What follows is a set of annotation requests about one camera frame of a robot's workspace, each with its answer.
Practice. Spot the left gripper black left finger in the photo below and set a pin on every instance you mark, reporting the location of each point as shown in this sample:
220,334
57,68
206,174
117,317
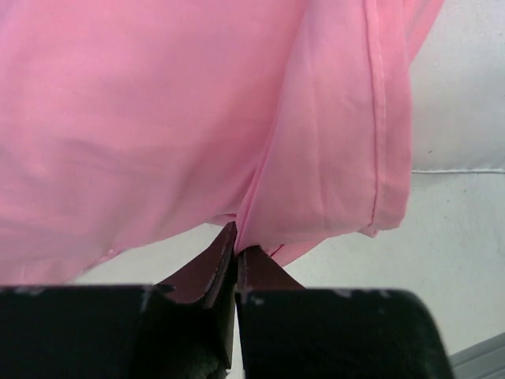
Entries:
181,327

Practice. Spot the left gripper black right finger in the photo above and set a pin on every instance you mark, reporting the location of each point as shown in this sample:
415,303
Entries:
290,331

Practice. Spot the pink floral pillowcase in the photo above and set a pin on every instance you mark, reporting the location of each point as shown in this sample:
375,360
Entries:
127,122

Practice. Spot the white pillow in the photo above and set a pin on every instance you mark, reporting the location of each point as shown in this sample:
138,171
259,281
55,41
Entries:
458,91

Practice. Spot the aluminium front rail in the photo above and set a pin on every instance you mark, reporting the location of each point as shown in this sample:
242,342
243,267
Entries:
480,361

